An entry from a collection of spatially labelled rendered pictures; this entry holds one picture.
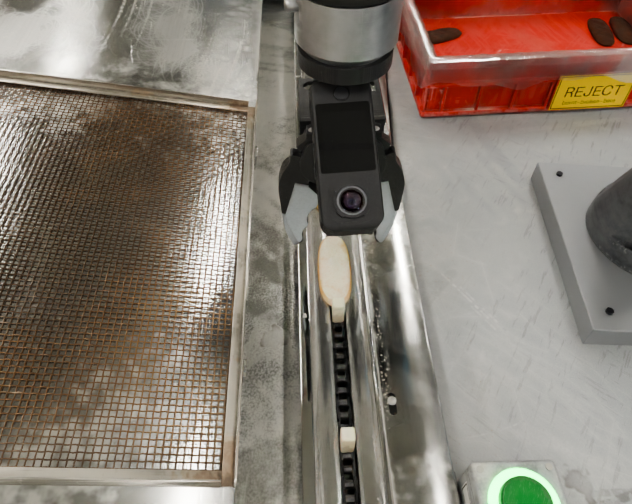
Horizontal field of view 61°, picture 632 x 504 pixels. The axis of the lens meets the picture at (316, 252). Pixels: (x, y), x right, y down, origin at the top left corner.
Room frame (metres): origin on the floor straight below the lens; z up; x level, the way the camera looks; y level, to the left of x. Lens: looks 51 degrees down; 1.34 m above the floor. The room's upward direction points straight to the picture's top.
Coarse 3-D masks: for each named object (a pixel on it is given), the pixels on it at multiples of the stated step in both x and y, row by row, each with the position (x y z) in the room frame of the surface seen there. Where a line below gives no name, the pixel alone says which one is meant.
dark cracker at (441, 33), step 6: (432, 30) 0.93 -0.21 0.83; (438, 30) 0.93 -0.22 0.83; (444, 30) 0.93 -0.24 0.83; (450, 30) 0.93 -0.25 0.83; (456, 30) 0.94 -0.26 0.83; (432, 36) 0.91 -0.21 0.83; (438, 36) 0.91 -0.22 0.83; (444, 36) 0.91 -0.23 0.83; (450, 36) 0.92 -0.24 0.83; (456, 36) 0.92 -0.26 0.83; (432, 42) 0.90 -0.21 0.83; (438, 42) 0.90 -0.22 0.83
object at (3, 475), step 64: (0, 128) 0.51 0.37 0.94; (64, 128) 0.53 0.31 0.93; (64, 192) 0.42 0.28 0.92; (128, 192) 0.43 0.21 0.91; (64, 320) 0.26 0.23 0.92; (128, 320) 0.27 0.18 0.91; (0, 384) 0.20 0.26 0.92; (64, 384) 0.20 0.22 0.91; (128, 384) 0.20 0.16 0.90; (192, 384) 0.21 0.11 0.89; (192, 448) 0.15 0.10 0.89
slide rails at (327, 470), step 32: (352, 256) 0.39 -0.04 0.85; (352, 288) 0.35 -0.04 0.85; (320, 320) 0.30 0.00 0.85; (352, 320) 0.30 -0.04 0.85; (320, 352) 0.27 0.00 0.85; (352, 352) 0.27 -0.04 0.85; (320, 384) 0.23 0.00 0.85; (352, 384) 0.23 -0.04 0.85; (320, 416) 0.20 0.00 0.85; (320, 448) 0.17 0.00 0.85; (320, 480) 0.14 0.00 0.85
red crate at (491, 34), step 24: (432, 24) 0.97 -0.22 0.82; (456, 24) 0.97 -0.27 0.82; (480, 24) 0.97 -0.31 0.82; (504, 24) 0.97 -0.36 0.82; (528, 24) 0.97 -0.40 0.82; (552, 24) 0.97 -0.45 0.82; (576, 24) 0.97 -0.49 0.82; (408, 48) 0.83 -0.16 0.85; (456, 48) 0.89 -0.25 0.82; (480, 48) 0.89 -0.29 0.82; (504, 48) 0.89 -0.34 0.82; (528, 48) 0.89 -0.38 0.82; (552, 48) 0.89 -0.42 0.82; (576, 48) 0.89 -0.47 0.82; (408, 72) 0.79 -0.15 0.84; (432, 96) 0.69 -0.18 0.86; (456, 96) 0.70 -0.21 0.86; (480, 96) 0.69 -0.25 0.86; (504, 96) 0.70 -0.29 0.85; (528, 96) 0.71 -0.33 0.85; (552, 96) 0.70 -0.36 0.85
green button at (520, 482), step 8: (512, 480) 0.12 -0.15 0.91; (520, 480) 0.12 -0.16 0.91; (528, 480) 0.12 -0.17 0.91; (536, 480) 0.12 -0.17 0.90; (504, 488) 0.12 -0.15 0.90; (512, 488) 0.12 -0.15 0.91; (520, 488) 0.12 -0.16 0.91; (528, 488) 0.12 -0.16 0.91; (536, 488) 0.12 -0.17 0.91; (544, 488) 0.12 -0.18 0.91; (504, 496) 0.11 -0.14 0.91; (512, 496) 0.11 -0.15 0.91; (520, 496) 0.11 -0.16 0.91; (528, 496) 0.11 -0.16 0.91; (536, 496) 0.11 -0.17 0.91; (544, 496) 0.11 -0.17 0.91
